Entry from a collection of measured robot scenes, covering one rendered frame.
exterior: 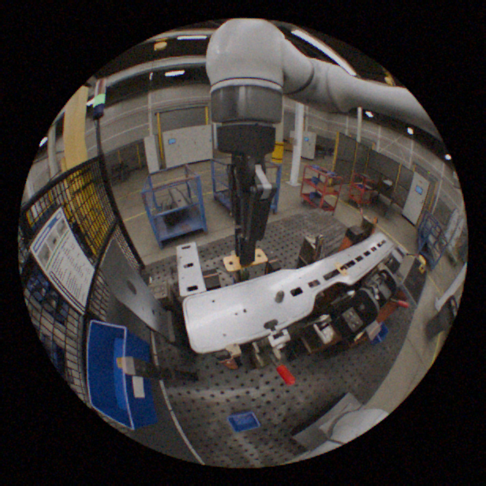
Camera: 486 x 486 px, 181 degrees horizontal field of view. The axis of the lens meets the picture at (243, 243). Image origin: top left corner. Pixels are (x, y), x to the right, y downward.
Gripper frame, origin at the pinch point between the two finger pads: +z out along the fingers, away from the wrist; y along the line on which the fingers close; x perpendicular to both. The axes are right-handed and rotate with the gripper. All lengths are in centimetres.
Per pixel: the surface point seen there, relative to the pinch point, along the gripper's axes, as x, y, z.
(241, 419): 17, -44, 59
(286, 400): -5, -42, 59
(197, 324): 15.7, -0.1, 29.2
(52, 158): 564, 481, -179
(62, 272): 54, 6, 0
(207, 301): 10.3, 7.5, 29.2
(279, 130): -407, 631, -42
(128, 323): 41.0, 2.6, 26.4
